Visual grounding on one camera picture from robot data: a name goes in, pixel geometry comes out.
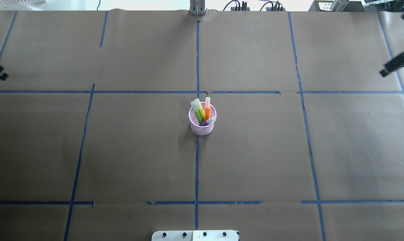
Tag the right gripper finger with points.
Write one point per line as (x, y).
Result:
(393, 65)

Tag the green highlighter pen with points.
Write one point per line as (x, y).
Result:
(195, 111)

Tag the orange highlighter pen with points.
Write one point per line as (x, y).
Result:
(207, 108)

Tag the purple highlighter pen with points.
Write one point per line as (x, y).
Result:
(209, 121)

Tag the metal cup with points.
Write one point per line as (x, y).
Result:
(339, 5)

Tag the aluminium frame post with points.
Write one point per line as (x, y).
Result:
(197, 8)

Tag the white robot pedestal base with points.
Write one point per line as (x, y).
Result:
(196, 235)

